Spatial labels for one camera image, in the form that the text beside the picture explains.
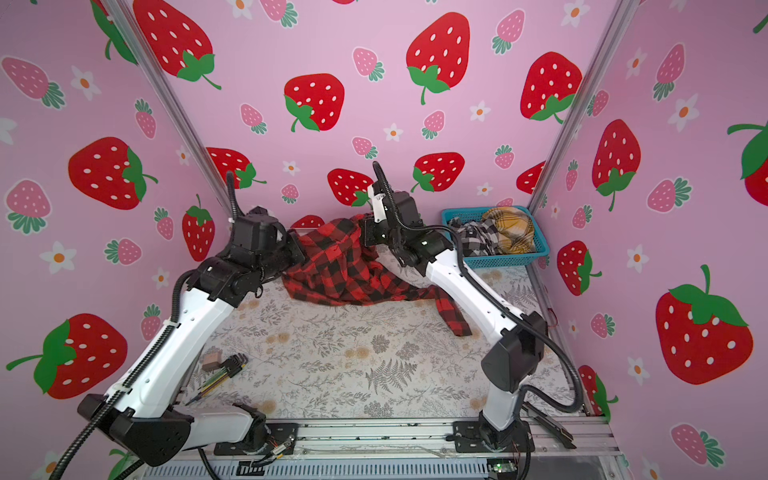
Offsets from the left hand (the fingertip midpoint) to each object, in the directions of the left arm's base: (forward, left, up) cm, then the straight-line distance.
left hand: (306, 243), depth 72 cm
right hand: (+6, -12, +2) cm, 13 cm away
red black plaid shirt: (+3, -5, -12) cm, 14 cm away
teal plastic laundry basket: (+40, -52, -25) cm, 70 cm away
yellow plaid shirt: (+29, -66, -22) cm, 75 cm away
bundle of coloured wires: (-20, +25, -32) cm, 45 cm away
